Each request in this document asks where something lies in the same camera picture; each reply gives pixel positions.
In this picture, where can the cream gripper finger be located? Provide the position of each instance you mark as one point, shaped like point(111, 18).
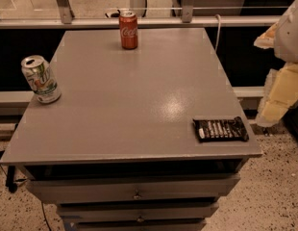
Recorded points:
point(280, 94)
point(266, 40)

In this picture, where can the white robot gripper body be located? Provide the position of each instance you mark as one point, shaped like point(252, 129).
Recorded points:
point(291, 36)

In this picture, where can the green white 7up can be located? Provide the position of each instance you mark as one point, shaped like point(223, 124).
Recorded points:
point(41, 79)

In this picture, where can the black rxbar chocolate bar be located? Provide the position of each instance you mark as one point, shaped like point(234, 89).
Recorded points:
point(208, 130)

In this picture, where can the red coca-cola can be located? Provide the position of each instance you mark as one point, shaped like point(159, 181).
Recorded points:
point(128, 29)

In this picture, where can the grey drawer cabinet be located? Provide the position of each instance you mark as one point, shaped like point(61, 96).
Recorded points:
point(118, 151)

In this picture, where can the metal railing frame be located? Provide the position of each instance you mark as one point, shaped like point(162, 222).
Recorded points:
point(91, 14)

